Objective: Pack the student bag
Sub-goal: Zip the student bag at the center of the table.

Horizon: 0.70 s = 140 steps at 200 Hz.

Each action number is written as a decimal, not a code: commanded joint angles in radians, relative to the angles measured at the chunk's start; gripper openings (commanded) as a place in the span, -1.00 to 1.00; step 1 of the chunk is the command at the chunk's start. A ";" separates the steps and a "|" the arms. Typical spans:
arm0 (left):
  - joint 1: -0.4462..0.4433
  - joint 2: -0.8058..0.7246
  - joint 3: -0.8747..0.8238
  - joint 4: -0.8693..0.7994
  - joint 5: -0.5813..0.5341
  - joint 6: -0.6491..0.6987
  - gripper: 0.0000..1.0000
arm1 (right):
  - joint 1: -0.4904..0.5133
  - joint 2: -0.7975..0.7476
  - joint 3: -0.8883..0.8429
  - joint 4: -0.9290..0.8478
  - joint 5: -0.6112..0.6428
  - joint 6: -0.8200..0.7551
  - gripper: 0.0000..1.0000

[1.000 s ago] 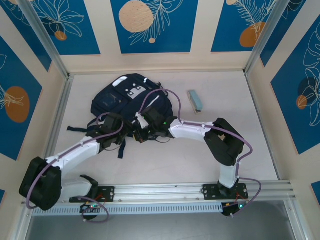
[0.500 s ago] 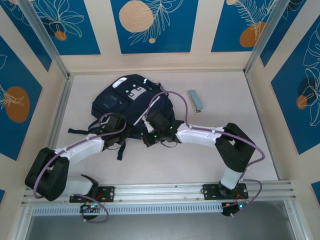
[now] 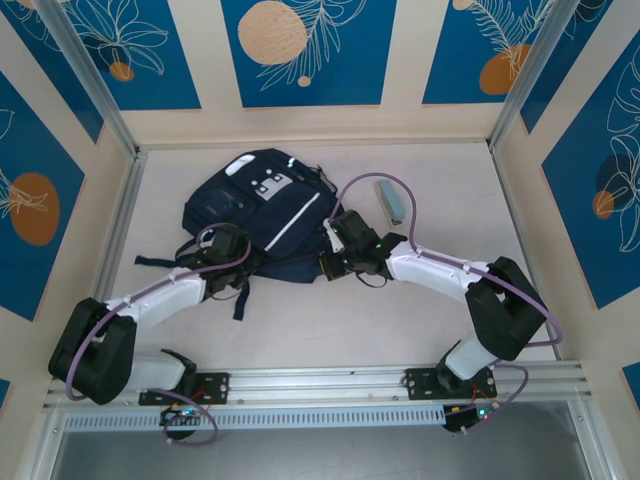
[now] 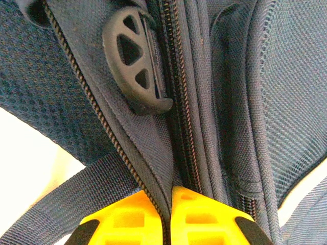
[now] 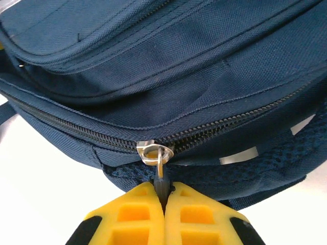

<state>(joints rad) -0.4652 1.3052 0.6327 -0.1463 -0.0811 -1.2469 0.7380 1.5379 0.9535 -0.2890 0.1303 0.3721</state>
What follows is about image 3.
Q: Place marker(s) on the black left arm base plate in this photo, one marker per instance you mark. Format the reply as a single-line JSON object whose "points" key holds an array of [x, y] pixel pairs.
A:
{"points": [[220, 387]]}

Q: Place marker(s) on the grey metal sheet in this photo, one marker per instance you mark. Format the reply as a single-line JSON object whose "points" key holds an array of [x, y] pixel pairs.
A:
{"points": [[320, 455]]}

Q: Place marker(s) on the aluminium frame post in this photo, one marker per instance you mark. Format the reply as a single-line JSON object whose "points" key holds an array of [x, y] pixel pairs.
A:
{"points": [[525, 75], [95, 85]]}

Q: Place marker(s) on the light blue pencil case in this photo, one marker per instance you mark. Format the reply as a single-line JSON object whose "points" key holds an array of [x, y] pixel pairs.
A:
{"points": [[390, 200]]}

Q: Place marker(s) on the navy blue backpack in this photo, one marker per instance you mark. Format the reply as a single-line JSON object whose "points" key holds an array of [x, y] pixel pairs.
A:
{"points": [[285, 215]]}

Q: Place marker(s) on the aluminium mounting rail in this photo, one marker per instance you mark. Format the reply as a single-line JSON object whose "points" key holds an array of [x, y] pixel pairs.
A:
{"points": [[310, 380]]}

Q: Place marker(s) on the aluminium side rail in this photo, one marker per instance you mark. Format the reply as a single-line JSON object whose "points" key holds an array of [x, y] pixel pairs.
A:
{"points": [[125, 210]]}

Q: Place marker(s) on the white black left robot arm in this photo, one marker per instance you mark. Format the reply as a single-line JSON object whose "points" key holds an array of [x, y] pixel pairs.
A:
{"points": [[155, 300]]}

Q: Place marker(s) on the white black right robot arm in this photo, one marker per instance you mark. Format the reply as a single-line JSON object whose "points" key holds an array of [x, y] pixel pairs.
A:
{"points": [[440, 275]]}

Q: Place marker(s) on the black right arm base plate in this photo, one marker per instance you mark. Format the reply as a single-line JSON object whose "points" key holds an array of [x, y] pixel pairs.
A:
{"points": [[420, 382]]}

